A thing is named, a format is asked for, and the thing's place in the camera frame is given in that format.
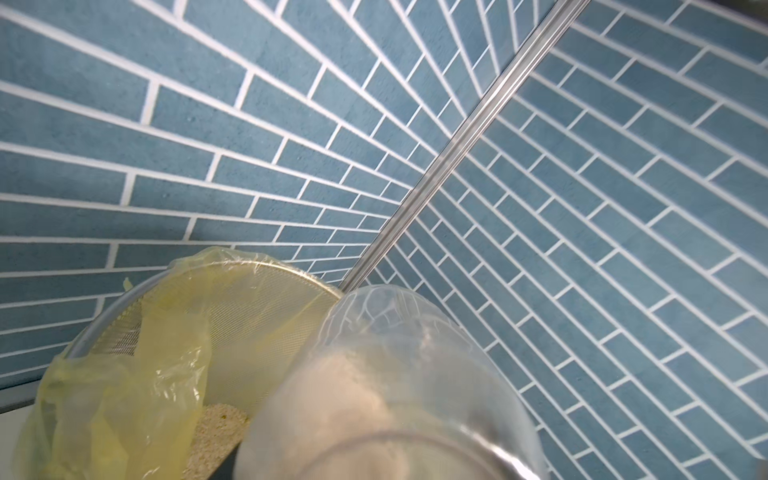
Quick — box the red lidded rice jar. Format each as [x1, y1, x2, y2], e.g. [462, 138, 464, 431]
[233, 285, 548, 479]

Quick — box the beige bin with yellow bag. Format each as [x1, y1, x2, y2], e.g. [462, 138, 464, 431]
[13, 247, 341, 479]

